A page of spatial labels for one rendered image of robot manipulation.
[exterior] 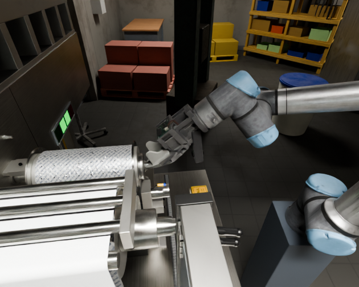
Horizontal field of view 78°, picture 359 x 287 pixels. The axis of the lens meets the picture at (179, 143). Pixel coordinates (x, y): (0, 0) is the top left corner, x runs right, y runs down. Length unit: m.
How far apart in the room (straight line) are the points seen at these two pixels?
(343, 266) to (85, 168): 1.96
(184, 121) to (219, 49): 5.29
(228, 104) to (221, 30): 5.64
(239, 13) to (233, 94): 6.39
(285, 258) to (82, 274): 0.87
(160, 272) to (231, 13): 6.51
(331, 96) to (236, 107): 0.25
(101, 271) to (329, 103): 0.62
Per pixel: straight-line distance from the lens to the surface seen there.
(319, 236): 0.78
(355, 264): 2.24
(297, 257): 1.07
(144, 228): 0.38
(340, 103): 0.69
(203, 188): 1.01
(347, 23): 4.57
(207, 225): 0.29
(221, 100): 0.53
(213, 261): 0.27
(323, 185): 0.88
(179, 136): 0.56
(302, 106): 0.68
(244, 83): 0.54
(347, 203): 0.75
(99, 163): 0.59
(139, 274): 0.85
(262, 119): 0.57
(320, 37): 5.73
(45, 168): 0.64
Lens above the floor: 1.68
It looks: 37 degrees down
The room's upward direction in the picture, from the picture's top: straight up
